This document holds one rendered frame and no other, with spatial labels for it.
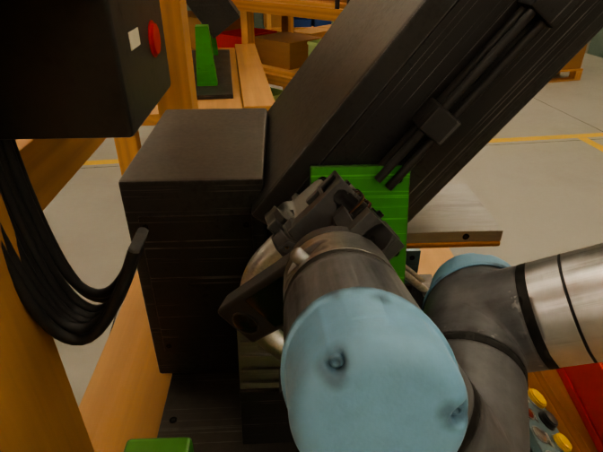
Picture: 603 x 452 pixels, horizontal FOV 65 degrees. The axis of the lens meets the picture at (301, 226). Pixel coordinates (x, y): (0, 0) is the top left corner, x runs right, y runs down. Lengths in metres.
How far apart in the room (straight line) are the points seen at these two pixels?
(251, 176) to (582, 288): 0.40
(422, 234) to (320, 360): 0.53
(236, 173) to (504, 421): 0.43
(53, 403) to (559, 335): 0.45
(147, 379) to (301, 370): 0.66
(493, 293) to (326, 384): 0.19
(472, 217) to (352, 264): 0.53
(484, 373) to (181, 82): 1.11
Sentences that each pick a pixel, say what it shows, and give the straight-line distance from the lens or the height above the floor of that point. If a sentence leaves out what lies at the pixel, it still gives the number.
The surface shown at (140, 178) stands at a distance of 0.62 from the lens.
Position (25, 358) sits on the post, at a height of 1.18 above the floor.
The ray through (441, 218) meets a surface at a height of 1.13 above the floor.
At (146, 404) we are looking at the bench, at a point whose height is 0.88.
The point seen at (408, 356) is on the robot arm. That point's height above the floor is 1.36.
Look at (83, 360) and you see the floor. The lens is 2.24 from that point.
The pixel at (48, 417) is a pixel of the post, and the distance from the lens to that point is 0.54.
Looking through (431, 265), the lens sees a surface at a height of 0.90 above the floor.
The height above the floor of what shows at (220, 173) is 1.24.
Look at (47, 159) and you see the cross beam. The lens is 0.73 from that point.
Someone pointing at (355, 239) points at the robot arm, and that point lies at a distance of 0.30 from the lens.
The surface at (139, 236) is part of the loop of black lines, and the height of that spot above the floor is 1.26.
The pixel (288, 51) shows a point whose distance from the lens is 3.52.
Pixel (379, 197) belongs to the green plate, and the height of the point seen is 1.24.
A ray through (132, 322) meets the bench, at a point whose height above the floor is 0.88.
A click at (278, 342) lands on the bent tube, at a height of 1.09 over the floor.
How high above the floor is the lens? 1.49
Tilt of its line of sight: 31 degrees down
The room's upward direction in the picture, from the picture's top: straight up
